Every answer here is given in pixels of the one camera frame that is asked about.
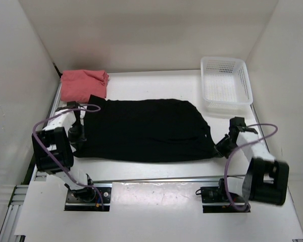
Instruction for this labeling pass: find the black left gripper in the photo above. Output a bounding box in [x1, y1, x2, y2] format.
[67, 120, 85, 150]

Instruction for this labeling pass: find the pink t shirt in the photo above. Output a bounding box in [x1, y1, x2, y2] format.
[60, 70, 109, 103]

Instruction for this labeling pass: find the black t shirt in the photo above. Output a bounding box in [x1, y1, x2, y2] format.
[74, 95, 216, 162]

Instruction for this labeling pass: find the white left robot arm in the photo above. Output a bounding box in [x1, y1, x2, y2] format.
[32, 101, 96, 202]

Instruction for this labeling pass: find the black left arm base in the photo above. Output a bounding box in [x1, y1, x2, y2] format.
[64, 183, 112, 212]

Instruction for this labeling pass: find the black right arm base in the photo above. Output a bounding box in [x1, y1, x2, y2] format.
[195, 178, 251, 213]

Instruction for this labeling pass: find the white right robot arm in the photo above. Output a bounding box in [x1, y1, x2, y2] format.
[215, 117, 289, 212]

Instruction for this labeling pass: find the white plastic laundry basket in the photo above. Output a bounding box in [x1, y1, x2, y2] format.
[200, 56, 253, 111]

